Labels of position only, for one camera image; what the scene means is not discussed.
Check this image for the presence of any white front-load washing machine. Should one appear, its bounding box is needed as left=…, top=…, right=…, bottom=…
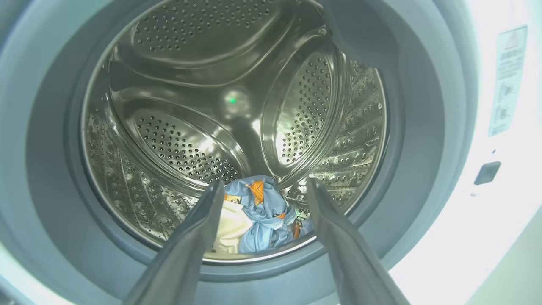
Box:
left=0, top=0, right=542, bottom=305

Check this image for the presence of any cream shirt with orange cartoon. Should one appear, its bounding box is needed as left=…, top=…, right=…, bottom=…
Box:
left=212, top=197, right=251, bottom=255

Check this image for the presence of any grey warning label sticker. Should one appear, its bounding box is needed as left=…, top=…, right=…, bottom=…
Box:
left=488, top=26, right=528, bottom=137

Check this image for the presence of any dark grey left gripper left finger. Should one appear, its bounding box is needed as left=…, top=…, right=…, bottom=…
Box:
left=123, top=181, right=225, bottom=305

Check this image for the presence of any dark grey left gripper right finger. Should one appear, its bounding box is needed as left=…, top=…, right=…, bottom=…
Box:
left=306, top=178, right=409, bottom=305

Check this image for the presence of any blue garment with orange print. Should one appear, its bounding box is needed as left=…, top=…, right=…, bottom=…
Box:
left=224, top=176, right=315, bottom=255

